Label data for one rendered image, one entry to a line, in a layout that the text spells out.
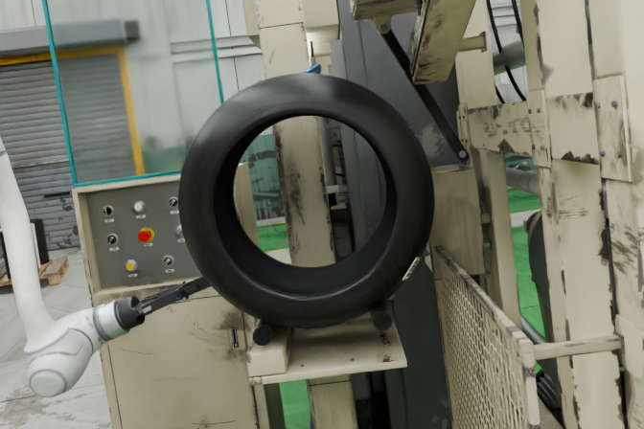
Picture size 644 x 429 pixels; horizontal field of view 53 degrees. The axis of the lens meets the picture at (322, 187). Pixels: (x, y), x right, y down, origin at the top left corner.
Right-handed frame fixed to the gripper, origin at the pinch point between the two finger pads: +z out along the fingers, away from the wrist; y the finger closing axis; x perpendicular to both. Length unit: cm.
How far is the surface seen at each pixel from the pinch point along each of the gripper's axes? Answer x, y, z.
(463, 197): 8, 20, 71
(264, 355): 19.6, -10.3, 10.1
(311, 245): 5.9, 26.7, 26.7
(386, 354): 31.9, -5.7, 36.2
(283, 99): -33, -12, 37
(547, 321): 60, 45, 85
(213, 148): -28.7, -12.4, 18.7
